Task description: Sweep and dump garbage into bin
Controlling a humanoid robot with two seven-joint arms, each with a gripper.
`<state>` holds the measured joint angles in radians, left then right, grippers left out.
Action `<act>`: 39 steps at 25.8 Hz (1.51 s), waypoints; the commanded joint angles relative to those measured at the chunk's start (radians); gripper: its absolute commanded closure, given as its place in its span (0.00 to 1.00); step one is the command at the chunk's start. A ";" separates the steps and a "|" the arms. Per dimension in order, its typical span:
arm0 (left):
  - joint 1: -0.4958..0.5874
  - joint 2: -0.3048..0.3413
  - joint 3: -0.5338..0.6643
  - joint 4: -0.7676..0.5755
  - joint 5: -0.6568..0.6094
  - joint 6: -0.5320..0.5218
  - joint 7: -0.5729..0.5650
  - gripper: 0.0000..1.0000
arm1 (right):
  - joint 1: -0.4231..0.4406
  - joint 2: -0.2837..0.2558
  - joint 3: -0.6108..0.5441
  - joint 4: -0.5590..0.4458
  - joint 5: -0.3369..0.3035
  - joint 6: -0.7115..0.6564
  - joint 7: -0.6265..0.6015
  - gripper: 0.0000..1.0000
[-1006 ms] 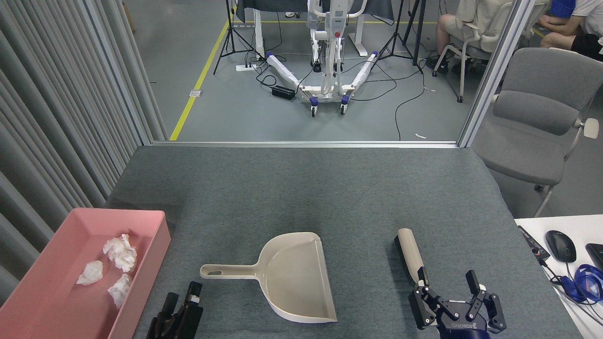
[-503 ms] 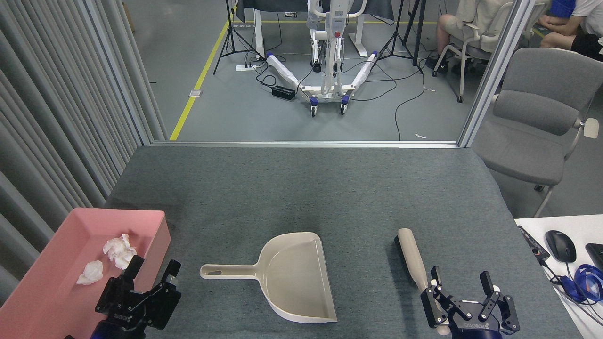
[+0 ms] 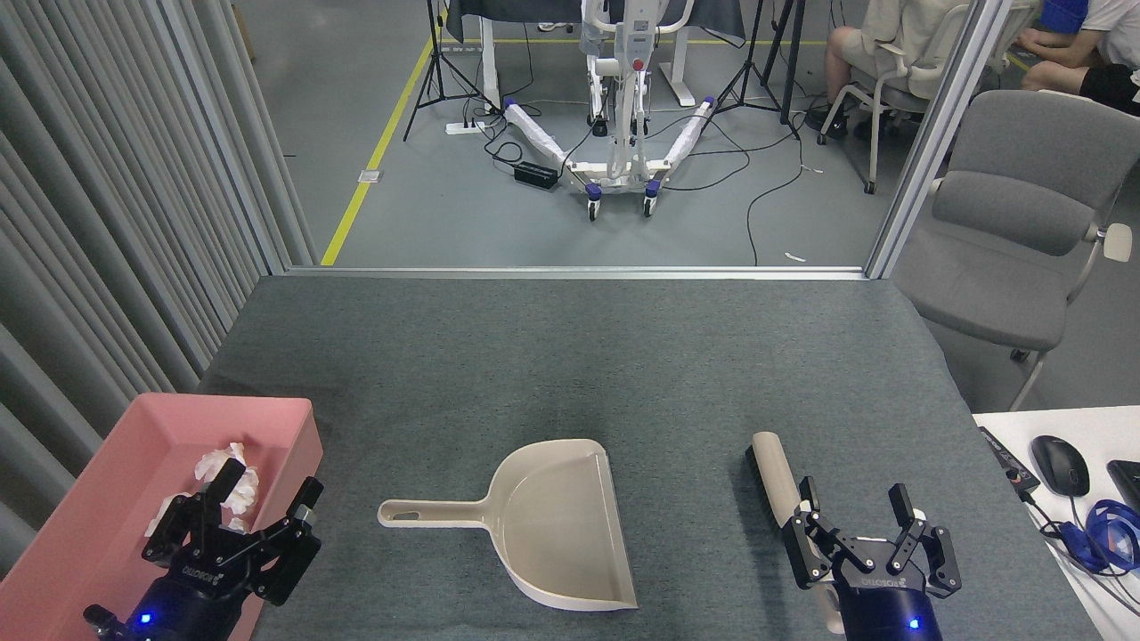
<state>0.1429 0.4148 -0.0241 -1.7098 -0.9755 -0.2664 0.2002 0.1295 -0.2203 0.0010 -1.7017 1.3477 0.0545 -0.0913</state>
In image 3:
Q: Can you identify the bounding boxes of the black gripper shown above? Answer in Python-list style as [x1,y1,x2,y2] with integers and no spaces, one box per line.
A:
[85,459,323,641]
[782,476,963,641]

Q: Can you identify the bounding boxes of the beige hand brush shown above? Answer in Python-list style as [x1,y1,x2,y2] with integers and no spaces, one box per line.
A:
[745,431,845,635]

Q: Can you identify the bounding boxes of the beige plastic dustpan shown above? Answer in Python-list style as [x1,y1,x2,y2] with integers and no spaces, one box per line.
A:
[378,438,639,612]

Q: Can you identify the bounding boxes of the pink plastic bin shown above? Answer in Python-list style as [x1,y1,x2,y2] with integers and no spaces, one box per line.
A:
[0,394,324,641]

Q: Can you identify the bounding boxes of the flat black device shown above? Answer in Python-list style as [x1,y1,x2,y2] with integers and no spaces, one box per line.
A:
[978,426,1041,496]

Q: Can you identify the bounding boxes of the black computer mouse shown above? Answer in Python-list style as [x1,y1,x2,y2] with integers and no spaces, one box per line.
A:
[1031,435,1090,498]

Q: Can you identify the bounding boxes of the black keyboard corner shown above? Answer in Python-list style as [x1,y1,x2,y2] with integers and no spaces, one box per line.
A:
[1107,459,1140,515]

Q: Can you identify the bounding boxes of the white side table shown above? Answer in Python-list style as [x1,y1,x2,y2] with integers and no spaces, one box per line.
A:
[973,406,1140,641]

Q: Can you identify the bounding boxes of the grey office chair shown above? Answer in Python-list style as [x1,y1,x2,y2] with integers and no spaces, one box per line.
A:
[891,89,1140,412]

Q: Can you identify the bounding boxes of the white mesh office chair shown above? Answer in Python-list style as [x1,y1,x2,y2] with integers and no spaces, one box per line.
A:
[818,4,972,195]

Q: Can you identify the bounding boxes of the white stand on wheels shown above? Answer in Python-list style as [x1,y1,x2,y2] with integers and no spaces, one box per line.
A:
[501,0,718,222]

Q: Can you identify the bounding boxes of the black tripod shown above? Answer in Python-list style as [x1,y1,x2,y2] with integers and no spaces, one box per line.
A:
[704,0,802,142]
[403,0,500,143]

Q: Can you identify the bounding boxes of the person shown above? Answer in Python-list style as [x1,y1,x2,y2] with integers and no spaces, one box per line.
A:
[804,0,972,141]
[1011,0,1140,117]

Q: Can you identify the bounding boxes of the white desk with black cloth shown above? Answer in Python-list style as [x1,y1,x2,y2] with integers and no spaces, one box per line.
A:
[443,0,747,112]

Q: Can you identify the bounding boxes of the blue lanyard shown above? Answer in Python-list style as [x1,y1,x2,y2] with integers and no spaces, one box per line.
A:
[1082,499,1140,573]

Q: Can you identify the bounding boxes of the grey ribbed wall panel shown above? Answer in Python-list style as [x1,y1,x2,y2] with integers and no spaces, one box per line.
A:
[0,0,317,580]

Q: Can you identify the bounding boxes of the black floor cable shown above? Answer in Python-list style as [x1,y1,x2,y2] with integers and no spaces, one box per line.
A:
[664,116,807,266]

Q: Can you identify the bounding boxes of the silver aluminium rail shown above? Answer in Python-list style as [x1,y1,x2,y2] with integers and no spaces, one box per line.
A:
[285,265,869,280]

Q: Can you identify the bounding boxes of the silver aluminium post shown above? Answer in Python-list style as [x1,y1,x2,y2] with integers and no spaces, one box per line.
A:
[866,0,1016,280]

